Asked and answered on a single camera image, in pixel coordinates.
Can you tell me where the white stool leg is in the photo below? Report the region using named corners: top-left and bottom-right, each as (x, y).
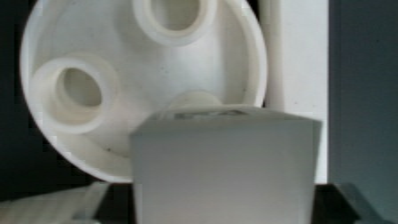
top-left (132, 106), bottom-right (322, 224)

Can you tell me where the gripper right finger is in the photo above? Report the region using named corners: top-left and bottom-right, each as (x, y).
top-left (336, 183), bottom-right (381, 224)

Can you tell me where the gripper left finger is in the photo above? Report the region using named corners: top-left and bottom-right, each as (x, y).
top-left (0, 182), bottom-right (111, 224)

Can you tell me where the white U-shaped fence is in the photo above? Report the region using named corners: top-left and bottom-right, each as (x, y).
top-left (260, 0), bottom-right (329, 184)

